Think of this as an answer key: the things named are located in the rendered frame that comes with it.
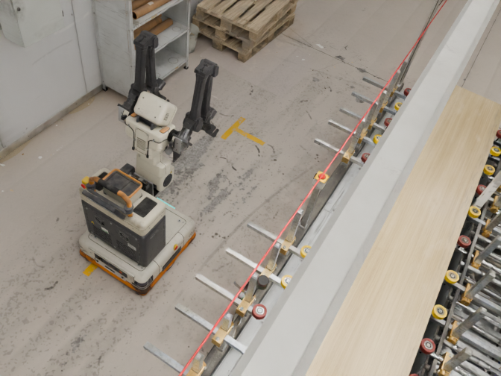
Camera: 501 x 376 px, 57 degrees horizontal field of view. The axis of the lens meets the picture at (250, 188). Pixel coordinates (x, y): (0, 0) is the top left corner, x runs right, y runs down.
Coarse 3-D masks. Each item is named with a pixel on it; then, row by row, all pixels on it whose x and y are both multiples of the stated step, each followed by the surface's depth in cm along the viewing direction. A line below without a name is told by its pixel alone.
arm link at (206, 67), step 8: (200, 64) 266; (208, 64) 267; (216, 64) 269; (200, 72) 264; (208, 72) 265; (200, 80) 267; (200, 88) 270; (200, 96) 274; (192, 104) 279; (200, 104) 279; (192, 112) 281; (200, 112) 284; (184, 120) 287; (200, 120) 284; (192, 128) 286; (200, 128) 290
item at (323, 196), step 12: (396, 96) 430; (372, 132) 392; (336, 168) 357; (348, 168) 360; (336, 180) 349; (324, 192) 339; (324, 204) 335; (312, 216) 323; (300, 228) 315; (300, 240) 311; (288, 252) 299; (240, 324) 266; (216, 348) 255; (228, 348) 256; (204, 360) 250; (216, 360) 251; (204, 372) 246
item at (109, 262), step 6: (90, 252) 335; (96, 252) 331; (96, 258) 336; (102, 258) 331; (108, 264) 332; (114, 264) 327; (114, 270) 332; (120, 270) 327; (126, 270) 325; (126, 276) 328; (132, 276) 323
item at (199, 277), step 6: (198, 276) 264; (204, 282) 262; (210, 282) 262; (210, 288) 262; (216, 288) 261; (222, 288) 261; (222, 294) 259; (228, 294) 259; (228, 300) 260; (240, 300) 258
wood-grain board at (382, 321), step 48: (480, 96) 410; (432, 144) 360; (480, 144) 368; (432, 192) 326; (384, 240) 293; (432, 240) 299; (384, 288) 271; (432, 288) 275; (336, 336) 248; (384, 336) 251
